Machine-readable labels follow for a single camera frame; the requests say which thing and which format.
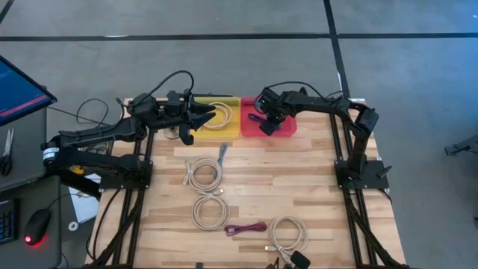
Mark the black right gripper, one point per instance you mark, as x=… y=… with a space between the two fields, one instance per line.
x=272 y=106

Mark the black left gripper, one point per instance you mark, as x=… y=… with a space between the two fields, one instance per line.
x=172 y=120

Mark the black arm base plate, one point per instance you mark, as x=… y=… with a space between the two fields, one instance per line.
x=373 y=181
x=112 y=183

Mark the black diagonal bar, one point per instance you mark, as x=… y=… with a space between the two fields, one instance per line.
x=71 y=179

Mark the black table edge clamp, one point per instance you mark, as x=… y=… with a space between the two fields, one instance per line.
x=199 y=265

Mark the small yellow object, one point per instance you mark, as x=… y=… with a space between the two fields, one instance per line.
x=78 y=170

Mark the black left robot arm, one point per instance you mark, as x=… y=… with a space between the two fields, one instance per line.
x=93 y=130

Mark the black rounded object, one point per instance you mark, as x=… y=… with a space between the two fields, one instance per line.
x=300 y=259

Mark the computer monitor blue screen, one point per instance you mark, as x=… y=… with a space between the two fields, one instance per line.
x=18 y=93

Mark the red plastic bin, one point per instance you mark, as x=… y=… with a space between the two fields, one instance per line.
x=248 y=129

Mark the white tape roll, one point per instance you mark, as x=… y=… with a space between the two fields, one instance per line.
x=70 y=225

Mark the black keyboard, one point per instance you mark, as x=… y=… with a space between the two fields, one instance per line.
x=7 y=222

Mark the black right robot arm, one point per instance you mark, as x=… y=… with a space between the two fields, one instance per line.
x=321 y=102

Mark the grey side desk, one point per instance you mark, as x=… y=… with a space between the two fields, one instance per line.
x=30 y=157

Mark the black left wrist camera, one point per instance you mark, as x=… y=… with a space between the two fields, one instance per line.
x=173 y=101

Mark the black stand leg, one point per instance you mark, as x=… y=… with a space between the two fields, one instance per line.
x=461 y=146

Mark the black computer mouse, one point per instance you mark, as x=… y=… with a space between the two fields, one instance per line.
x=37 y=226

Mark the white paper sheet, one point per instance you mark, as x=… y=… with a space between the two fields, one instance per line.
x=84 y=207

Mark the silver metal disc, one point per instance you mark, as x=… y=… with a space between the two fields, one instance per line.
x=171 y=134

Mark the black hook clamp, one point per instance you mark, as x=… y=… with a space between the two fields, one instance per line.
x=303 y=90

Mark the black aluminium table frame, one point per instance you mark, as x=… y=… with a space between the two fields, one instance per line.
x=140 y=198

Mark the yellow plastic bin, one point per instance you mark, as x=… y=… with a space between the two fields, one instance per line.
x=231 y=101

